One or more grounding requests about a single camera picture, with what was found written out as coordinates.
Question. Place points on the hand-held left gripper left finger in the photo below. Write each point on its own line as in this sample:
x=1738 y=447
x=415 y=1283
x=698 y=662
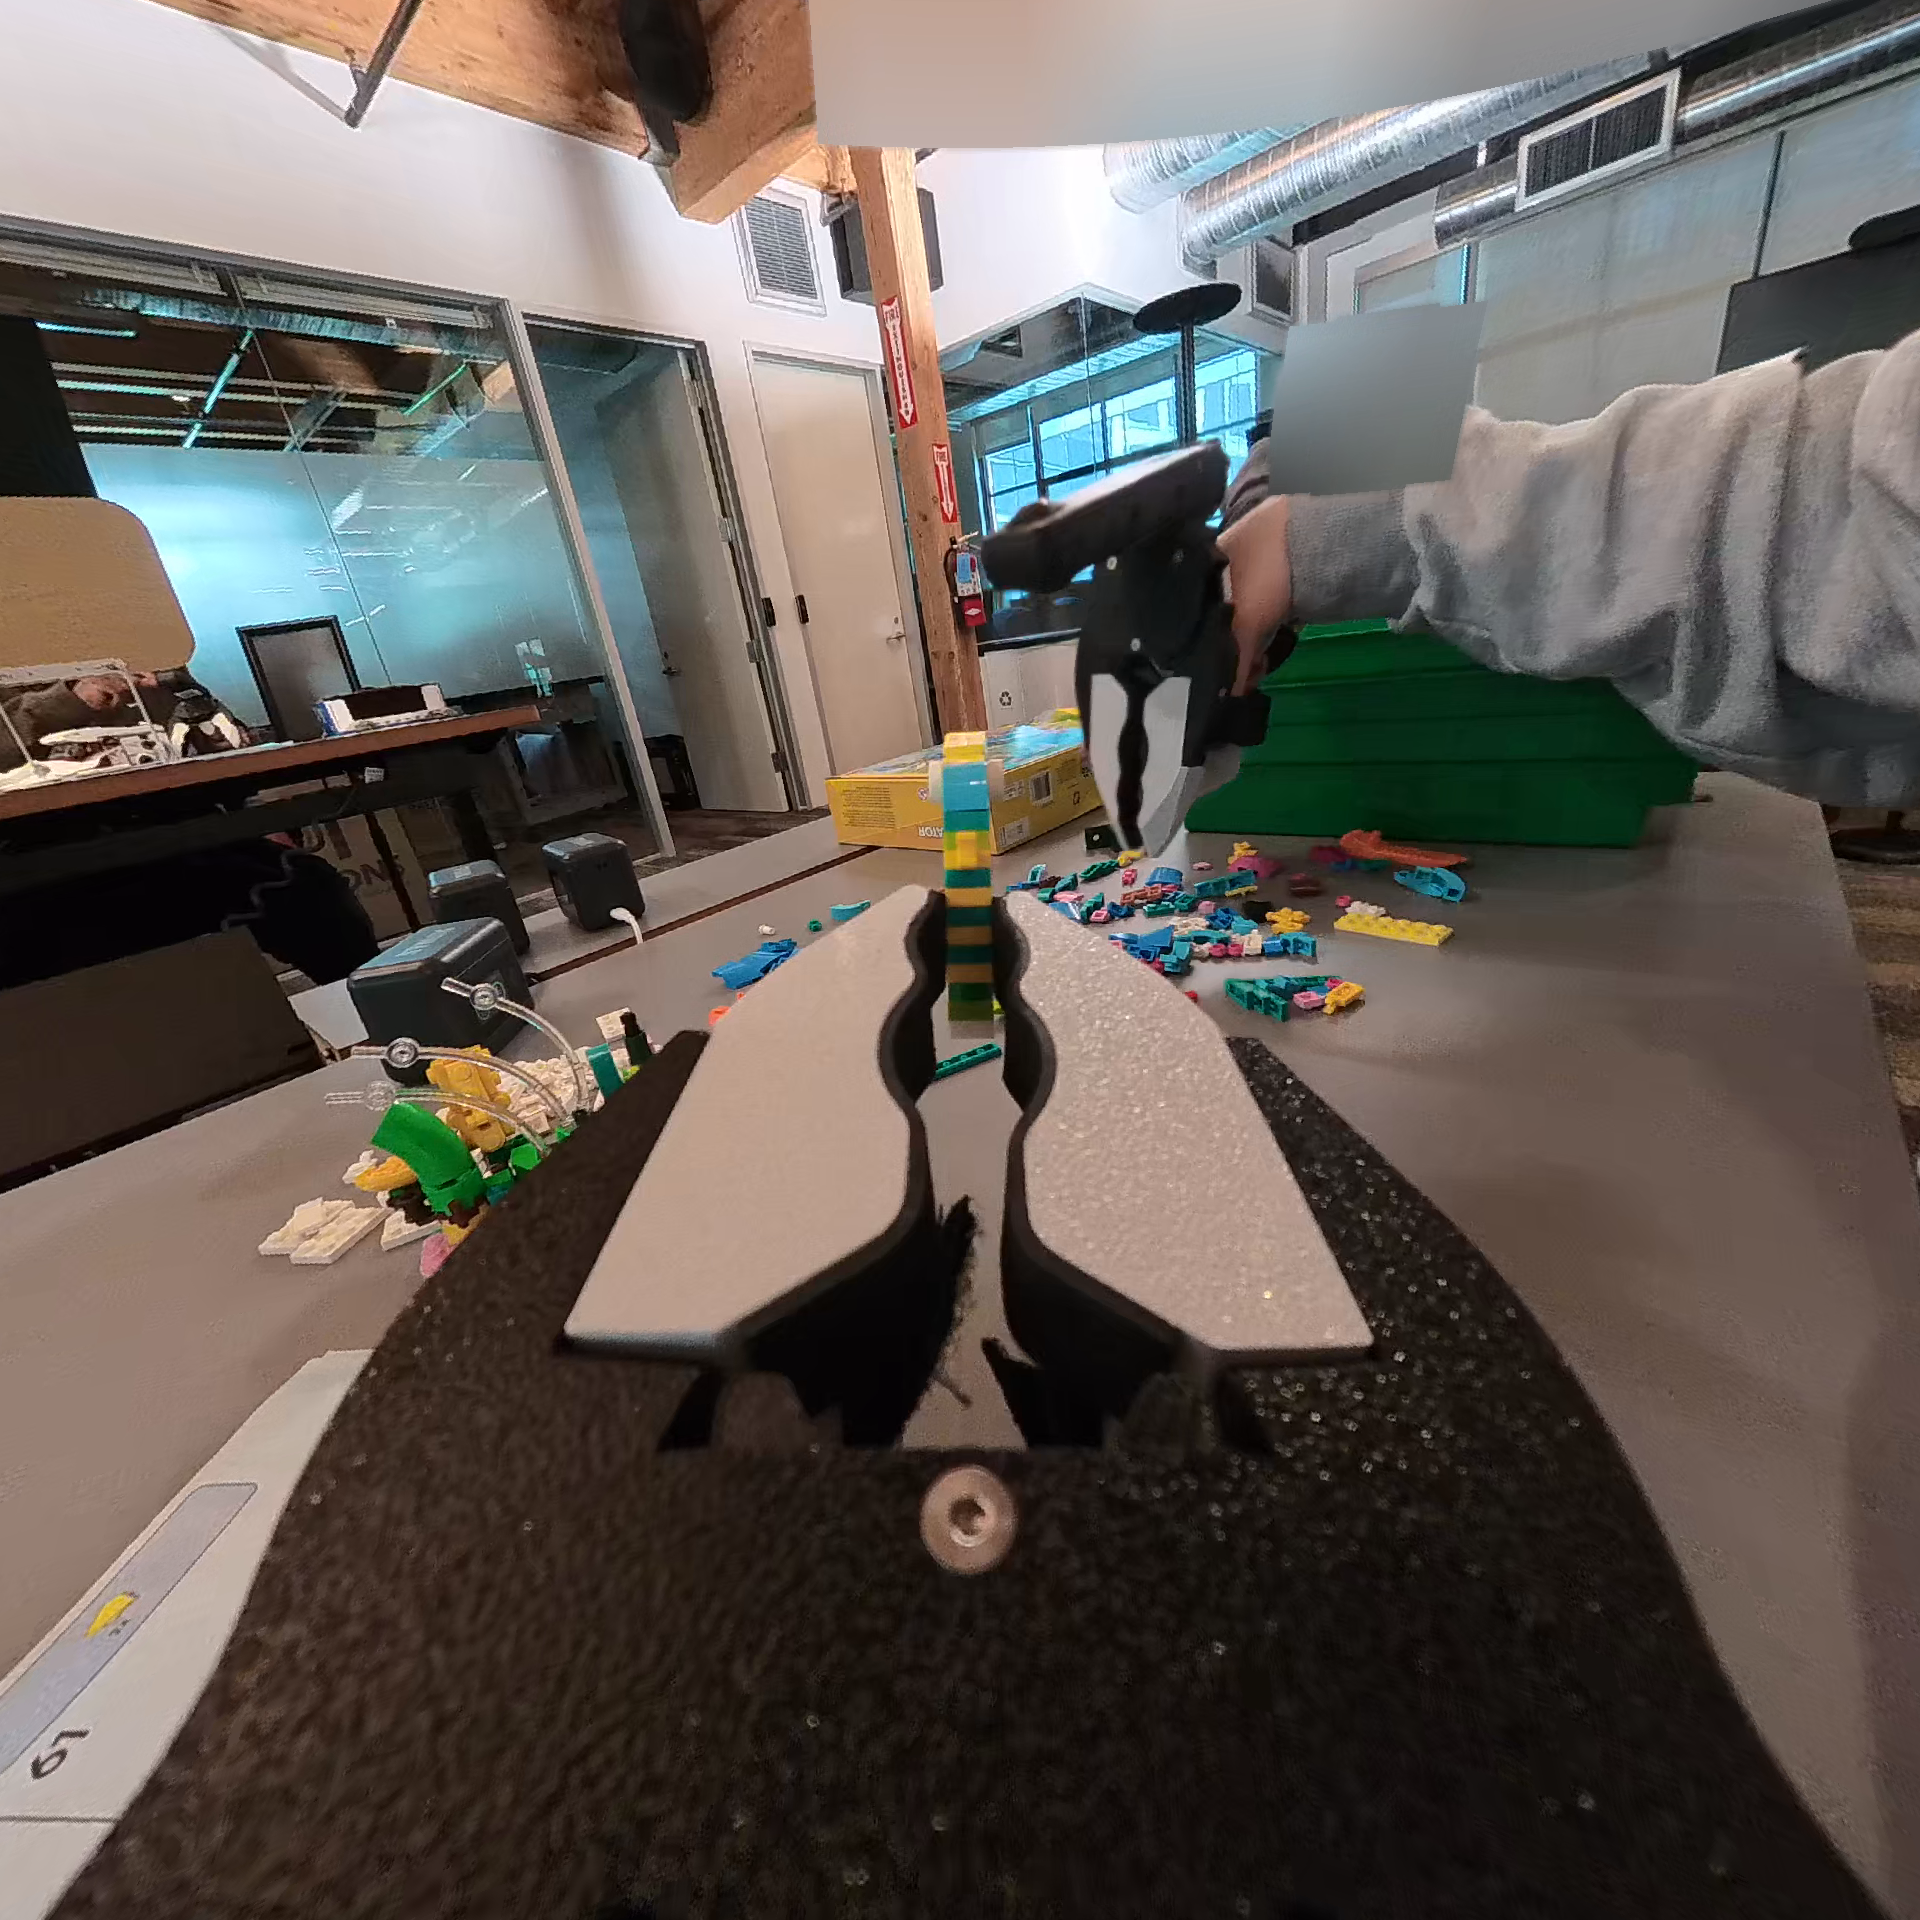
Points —
x=750 y=1141

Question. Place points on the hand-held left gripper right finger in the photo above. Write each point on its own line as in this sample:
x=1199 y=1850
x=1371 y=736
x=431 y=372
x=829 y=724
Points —
x=1170 y=1155

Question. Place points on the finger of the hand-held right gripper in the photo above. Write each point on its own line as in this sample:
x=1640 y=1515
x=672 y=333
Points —
x=1193 y=781
x=1112 y=734

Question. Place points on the pile of coloured bricks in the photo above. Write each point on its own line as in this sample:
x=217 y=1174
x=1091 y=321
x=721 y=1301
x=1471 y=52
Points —
x=1201 y=938

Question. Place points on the striped brick fish model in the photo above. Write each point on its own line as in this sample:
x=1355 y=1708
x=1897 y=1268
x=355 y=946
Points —
x=968 y=901

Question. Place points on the person's right forearm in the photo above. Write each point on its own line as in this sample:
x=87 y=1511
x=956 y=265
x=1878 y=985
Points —
x=1650 y=571

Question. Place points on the grey desk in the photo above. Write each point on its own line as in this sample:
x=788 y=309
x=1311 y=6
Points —
x=1501 y=1200

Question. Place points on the person's right hand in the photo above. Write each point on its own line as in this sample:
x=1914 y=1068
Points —
x=1260 y=585

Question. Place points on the red fire extinguisher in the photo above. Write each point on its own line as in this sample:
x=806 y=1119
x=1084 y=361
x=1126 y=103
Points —
x=968 y=592

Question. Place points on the small red sign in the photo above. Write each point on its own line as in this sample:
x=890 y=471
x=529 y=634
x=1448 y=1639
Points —
x=947 y=482

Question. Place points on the teal long plate brick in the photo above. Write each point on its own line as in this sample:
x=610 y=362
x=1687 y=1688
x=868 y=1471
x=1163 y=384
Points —
x=968 y=1060

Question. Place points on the yellow brick set box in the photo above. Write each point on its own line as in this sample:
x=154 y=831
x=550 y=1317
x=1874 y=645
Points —
x=901 y=802

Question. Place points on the green plastic bin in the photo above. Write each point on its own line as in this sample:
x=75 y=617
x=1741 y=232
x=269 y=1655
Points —
x=1424 y=751

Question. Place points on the long red sign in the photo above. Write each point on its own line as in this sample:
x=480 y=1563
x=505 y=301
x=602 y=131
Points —
x=901 y=361

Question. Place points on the white door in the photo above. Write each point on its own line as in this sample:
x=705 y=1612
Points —
x=841 y=601

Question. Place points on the black power station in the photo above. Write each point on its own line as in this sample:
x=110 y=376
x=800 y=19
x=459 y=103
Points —
x=428 y=975
x=592 y=879
x=477 y=901

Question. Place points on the green brick plant model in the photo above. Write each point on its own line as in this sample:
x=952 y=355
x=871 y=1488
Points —
x=428 y=1163

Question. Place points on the pile of white bricks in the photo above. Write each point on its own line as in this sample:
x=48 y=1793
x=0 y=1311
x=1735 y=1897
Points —
x=323 y=1230

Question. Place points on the wooden table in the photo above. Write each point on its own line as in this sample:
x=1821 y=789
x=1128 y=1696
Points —
x=301 y=759

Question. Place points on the dark panel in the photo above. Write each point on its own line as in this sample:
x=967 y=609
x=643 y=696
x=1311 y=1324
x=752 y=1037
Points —
x=135 y=1050

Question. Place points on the black ceiling speaker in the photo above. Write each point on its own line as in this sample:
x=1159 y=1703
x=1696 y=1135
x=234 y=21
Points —
x=668 y=60

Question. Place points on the black monitor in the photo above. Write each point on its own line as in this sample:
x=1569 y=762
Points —
x=301 y=675

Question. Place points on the instruction booklet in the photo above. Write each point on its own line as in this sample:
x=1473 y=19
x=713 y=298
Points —
x=91 y=1650

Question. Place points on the wooden post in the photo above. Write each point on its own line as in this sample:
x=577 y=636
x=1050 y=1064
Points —
x=922 y=495

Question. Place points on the black wall speaker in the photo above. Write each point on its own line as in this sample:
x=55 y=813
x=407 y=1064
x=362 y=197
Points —
x=854 y=248

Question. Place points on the silver air duct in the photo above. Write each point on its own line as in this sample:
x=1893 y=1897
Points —
x=1350 y=195

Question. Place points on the white wall vent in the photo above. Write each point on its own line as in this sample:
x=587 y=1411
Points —
x=781 y=248

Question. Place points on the duct vent grille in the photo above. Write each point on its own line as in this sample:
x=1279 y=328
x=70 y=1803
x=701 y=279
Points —
x=1598 y=138

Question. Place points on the black wall screen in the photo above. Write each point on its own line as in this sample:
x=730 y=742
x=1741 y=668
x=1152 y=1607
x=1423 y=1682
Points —
x=1801 y=322

